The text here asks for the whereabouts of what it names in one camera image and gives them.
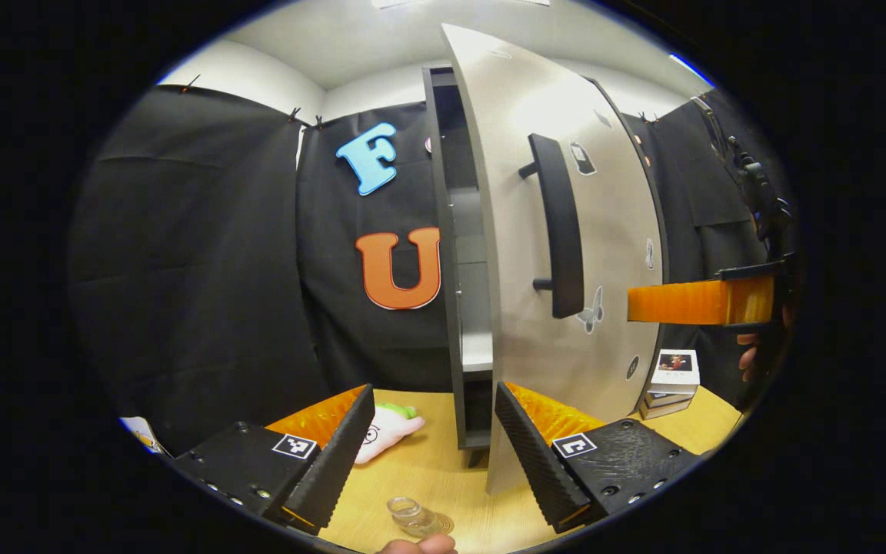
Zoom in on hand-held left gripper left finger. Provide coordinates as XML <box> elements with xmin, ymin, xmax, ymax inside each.
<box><xmin>174</xmin><ymin>383</ymin><xmax>376</xmax><ymax>536</ymax></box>

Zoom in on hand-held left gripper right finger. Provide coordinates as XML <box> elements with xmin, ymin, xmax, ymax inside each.
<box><xmin>494</xmin><ymin>381</ymin><xmax>701</xmax><ymax>536</ymax></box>

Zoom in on clear glass bottle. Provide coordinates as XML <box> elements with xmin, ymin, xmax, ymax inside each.
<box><xmin>387</xmin><ymin>496</ymin><xmax>444</xmax><ymax>538</ymax></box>

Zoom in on pink plush toy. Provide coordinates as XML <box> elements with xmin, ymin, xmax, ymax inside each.
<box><xmin>355</xmin><ymin>402</ymin><xmax>426</xmax><ymax>465</ymax></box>

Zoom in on white desk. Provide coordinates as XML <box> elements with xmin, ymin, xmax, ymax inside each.
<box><xmin>120</xmin><ymin>415</ymin><xmax>168</xmax><ymax>456</ymax></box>

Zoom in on black backdrop cloth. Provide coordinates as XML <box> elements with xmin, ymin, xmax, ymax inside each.
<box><xmin>70</xmin><ymin>85</ymin><xmax>794</xmax><ymax>455</ymax></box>

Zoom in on black door handle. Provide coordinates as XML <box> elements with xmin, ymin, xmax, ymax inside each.
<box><xmin>518</xmin><ymin>133</ymin><xmax>585</xmax><ymax>319</ymax></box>

